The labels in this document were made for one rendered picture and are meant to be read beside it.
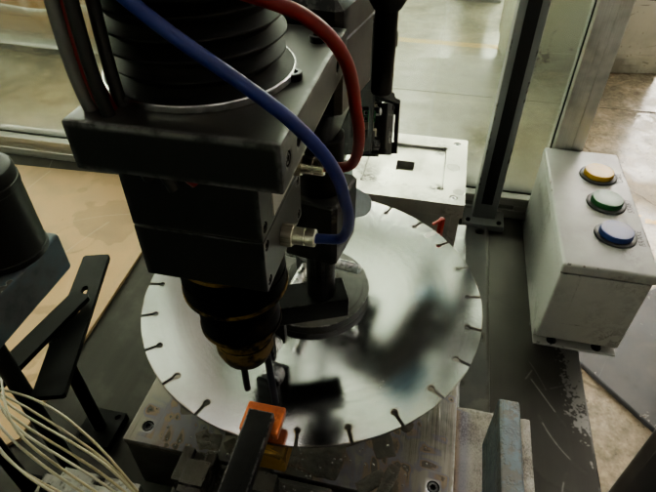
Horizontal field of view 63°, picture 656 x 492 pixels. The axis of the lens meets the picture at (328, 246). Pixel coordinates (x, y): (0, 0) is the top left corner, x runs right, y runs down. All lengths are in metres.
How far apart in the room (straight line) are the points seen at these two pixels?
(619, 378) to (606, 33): 1.17
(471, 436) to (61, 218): 0.77
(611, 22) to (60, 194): 0.95
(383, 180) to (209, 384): 0.43
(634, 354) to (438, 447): 1.39
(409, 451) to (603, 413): 1.24
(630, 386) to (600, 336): 1.02
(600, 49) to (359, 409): 0.62
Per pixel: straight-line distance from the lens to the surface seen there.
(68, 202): 1.09
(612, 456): 1.68
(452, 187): 0.77
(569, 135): 0.92
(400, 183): 0.78
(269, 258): 0.24
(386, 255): 0.57
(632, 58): 3.85
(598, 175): 0.86
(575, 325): 0.78
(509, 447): 0.40
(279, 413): 0.42
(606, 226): 0.76
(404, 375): 0.47
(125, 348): 0.79
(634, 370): 1.86
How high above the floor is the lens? 1.33
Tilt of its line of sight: 41 degrees down
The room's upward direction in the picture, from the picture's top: straight up
